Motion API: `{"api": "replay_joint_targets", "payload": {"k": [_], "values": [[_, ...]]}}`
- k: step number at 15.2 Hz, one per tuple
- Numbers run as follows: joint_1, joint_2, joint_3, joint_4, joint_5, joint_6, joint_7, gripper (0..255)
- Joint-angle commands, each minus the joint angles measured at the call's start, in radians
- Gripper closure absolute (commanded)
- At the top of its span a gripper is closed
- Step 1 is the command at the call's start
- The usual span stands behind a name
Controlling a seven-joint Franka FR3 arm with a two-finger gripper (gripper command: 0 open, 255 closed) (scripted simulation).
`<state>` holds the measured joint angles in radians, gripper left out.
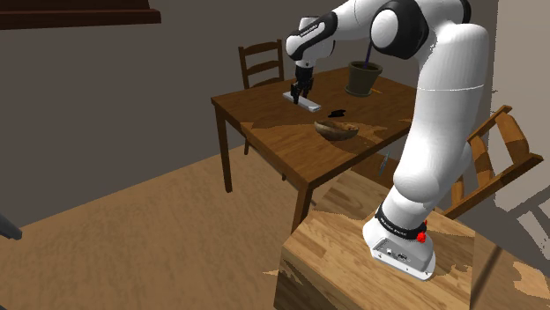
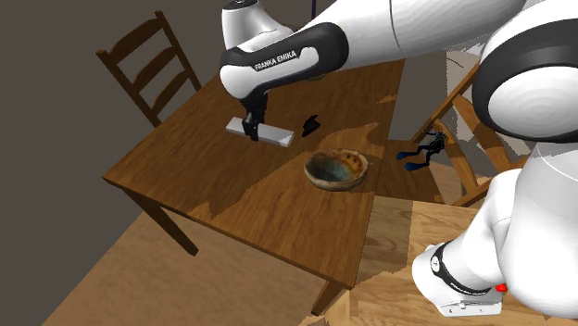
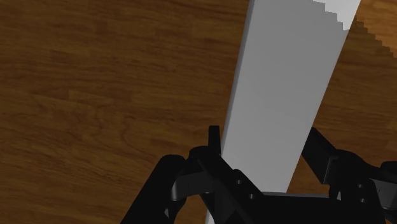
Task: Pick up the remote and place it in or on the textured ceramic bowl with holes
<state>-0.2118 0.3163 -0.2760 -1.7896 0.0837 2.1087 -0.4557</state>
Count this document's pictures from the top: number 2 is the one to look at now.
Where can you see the dark wooden ladder-back chair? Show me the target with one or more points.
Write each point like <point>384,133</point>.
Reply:
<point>149,76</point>

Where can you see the grey flat rectangular bar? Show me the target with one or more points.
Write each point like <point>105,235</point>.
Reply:
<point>276,134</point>

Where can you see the wood patterned robot stand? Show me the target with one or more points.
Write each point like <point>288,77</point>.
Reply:
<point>393,298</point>

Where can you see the small black angular object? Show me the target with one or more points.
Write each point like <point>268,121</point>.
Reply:
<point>310,125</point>

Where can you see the blue and black diver figure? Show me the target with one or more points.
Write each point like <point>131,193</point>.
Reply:
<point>422,151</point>

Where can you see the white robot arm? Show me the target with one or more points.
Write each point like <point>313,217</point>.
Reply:
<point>433,27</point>

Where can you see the brown bowl with teal inside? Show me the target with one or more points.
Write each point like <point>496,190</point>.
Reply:
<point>336,170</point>

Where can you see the brown wooden table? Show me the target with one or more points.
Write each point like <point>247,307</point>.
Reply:
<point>271,207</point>

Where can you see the light wooden chair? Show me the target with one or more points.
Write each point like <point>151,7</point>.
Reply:
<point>465,162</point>

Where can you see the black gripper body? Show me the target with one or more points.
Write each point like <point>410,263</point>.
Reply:
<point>256,110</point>

